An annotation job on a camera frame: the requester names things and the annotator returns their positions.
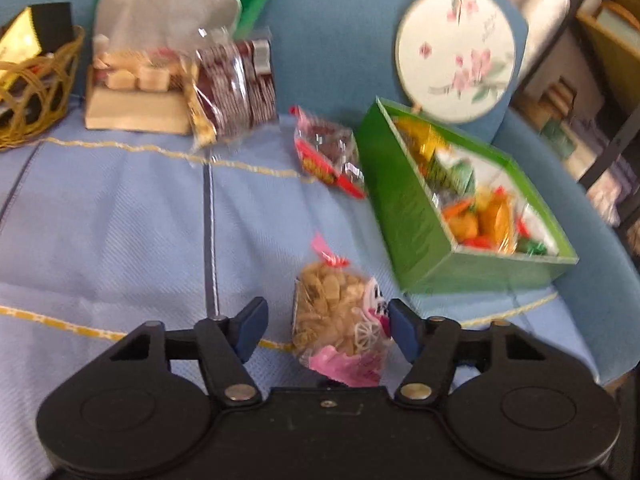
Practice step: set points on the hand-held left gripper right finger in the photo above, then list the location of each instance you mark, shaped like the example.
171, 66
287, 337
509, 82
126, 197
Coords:
402, 325

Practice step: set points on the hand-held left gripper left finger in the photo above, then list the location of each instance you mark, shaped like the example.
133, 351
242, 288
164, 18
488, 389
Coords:
255, 325

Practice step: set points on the pink bag of biscuits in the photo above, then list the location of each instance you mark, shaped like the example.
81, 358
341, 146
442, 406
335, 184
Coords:
330, 310

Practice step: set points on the green cardboard box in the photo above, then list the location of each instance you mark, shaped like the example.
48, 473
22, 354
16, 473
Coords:
410, 220

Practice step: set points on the red and yellow snack packet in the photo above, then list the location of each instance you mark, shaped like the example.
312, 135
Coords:
492, 217

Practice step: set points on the clear bag of dark snacks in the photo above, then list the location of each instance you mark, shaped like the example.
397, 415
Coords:
325, 150

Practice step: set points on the light blue blanket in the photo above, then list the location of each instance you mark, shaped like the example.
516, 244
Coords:
125, 235

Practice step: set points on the green snack packet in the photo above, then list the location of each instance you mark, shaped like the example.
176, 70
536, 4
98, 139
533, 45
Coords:
452, 172

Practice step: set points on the clear bag of maroon packets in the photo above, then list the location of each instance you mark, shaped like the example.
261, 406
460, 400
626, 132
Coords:
235, 90

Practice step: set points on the round floral fan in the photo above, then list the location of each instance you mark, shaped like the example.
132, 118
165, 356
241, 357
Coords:
450, 60

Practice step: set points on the blue armchair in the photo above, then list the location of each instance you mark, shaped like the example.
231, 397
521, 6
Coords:
350, 35

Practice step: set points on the wicker basket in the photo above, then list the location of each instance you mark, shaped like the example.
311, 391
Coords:
45, 110

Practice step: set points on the large beige and green pouch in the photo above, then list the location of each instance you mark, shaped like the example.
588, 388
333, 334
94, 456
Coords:
165, 5

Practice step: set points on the white plastic roll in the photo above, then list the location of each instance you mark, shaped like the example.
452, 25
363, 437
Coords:
545, 15

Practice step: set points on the wooden tray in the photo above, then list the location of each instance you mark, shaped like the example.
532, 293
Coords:
615, 55

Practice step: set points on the black and gold box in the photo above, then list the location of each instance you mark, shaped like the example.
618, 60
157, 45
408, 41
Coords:
50, 25

